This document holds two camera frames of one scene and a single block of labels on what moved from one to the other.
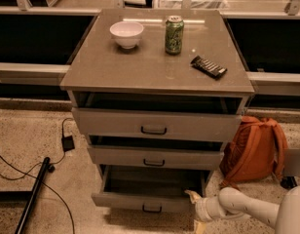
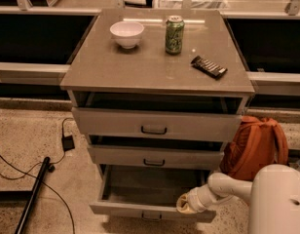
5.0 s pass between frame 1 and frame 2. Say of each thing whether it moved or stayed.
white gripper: moved
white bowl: stayed
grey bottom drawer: moved
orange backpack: stayed
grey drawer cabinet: stayed
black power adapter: stayed
